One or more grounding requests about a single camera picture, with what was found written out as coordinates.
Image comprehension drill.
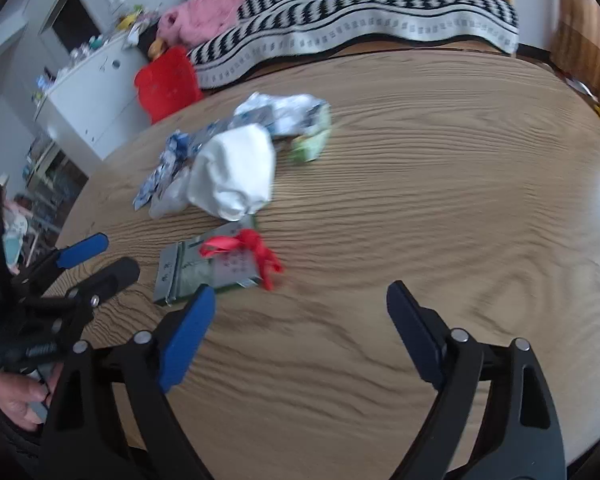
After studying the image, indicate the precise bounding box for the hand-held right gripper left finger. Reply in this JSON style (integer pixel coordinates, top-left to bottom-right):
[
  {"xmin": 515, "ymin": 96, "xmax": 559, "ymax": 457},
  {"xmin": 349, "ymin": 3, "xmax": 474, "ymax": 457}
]
[{"xmin": 39, "ymin": 284, "xmax": 217, "ymax": 480}]

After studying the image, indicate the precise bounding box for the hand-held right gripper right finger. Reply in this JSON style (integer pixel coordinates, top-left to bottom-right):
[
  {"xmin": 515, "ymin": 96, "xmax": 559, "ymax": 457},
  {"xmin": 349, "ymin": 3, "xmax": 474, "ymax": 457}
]
[{"xmin": 386, "ymin": 281, "xmax": 567, "ymax": 480}]

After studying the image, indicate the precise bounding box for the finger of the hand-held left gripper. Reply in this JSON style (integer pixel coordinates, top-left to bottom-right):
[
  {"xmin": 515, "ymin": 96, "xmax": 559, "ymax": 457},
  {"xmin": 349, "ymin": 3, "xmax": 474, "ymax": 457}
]
[
  {"xmin": 25, "ymin": 256, "xmax": 141, "ymax": 311},
  {"xmin": 15, "ymin": 233, "xmax": 110, "ymax": 286}
]

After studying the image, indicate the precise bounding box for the grey green packet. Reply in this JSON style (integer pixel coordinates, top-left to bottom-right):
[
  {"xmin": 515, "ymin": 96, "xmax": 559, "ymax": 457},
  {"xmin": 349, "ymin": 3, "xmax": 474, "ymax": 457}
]
[{"xmin": 153, "ymin": 215, "xmax": 263, "ymax": 306}]

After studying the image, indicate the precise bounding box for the clear plastic wrapper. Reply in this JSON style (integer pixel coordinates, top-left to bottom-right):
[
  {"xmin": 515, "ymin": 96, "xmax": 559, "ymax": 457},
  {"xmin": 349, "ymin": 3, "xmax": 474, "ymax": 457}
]
[{"xmin": 149, "ymin": 175, "xmax": 192, "ymax": 219}]

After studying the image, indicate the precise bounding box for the red ribbon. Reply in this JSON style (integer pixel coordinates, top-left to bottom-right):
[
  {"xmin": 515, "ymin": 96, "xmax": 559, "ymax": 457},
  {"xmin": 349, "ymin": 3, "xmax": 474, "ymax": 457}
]
[{"xmin": 199, "ymin": 228, "xmax": 284, "ymax": 292}]

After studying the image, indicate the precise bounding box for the blue white wrapper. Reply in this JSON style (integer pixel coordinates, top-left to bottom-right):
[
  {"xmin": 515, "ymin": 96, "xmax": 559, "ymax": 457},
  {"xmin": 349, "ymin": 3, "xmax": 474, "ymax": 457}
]
[{"xmin": 132, "ymin": 119, "xmax": 231, "ymax": 211}]

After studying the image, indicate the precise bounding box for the plain white bag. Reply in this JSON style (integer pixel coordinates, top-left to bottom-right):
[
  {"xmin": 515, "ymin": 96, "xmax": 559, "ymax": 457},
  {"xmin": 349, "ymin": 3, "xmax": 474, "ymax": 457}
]
[{"xmin": 187, "ymin": 124, "xmax": 277, "ymax": 222}]

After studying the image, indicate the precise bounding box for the person's left forearm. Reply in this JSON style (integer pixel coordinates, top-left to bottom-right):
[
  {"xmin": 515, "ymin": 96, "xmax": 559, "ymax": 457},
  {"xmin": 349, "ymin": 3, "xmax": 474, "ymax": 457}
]
[{"xmin": 0, "ymin": 395, "xmax": 43, "ymax": 480}]

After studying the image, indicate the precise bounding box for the person's left hand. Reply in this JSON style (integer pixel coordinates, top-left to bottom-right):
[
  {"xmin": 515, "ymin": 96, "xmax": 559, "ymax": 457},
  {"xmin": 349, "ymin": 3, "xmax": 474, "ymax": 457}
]
[{"xmin": 0, "ymin": 360, "xmax": 65, "ymax": 433}]

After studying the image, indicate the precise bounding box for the white rack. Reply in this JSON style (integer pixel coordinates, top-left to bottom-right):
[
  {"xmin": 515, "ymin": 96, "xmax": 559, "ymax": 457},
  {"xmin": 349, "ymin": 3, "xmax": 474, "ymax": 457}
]
[{"xmin": 0, "ymin": 135, "xmax": 88, "ymax": 261}]

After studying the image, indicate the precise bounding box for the white cabinet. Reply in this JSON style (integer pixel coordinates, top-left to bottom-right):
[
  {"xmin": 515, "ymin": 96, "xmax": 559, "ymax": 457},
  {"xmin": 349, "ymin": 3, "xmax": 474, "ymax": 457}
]
[{"xmin": 32, "ymin": 37, "xmax": 153, "ymax": 161}]

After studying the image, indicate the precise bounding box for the red plastic chair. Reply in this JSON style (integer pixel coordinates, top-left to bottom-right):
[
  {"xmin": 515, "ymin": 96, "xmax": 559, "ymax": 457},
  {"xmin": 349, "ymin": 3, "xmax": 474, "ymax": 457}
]
[{"xmin": 134, "ymin": 45, "xmax": 204, "ymax": 125}]

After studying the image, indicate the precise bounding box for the row of small bottles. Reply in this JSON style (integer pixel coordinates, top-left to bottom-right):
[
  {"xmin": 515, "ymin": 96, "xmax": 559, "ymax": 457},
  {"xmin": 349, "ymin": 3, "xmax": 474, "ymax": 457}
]
[{"xmin": 32, "ymin": 30, "xmax": 116, "ymax": 106}]

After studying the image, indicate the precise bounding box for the pile of colourful toys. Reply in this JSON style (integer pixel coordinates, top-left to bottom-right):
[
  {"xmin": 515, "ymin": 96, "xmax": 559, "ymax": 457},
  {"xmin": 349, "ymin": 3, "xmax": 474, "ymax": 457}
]
[{"xmin": 115, "ymin": 2, "xmax": 161, "ymax": 51}]

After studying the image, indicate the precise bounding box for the pink cloth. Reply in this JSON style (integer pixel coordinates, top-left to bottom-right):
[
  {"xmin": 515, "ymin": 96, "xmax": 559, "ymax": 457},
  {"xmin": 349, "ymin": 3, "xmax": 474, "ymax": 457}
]
[{"xmin": 156, "ymin": 0, "xmax": 246, "ymax": 46}]

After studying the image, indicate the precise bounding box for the white paper scrap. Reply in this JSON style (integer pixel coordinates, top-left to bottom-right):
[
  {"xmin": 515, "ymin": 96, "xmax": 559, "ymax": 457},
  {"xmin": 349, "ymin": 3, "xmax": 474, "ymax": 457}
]
[{"xmin": 562, "ymin": 72, "xmax": 600, "ymax": 103}]

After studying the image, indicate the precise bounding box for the black white striped blanket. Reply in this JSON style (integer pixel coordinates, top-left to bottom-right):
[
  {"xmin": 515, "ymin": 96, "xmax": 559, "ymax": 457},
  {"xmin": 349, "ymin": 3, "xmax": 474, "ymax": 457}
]
[{"xmin": 187, "ymin": 0, "xmax": 521, "ymax": 90}]

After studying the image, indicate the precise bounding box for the brown curtain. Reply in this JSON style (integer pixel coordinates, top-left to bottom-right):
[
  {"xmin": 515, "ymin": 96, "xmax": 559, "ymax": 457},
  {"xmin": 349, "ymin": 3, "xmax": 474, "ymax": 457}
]
[{"xmin": 550, "ymin": 0, "xmax": 600, "ymax": 106}]

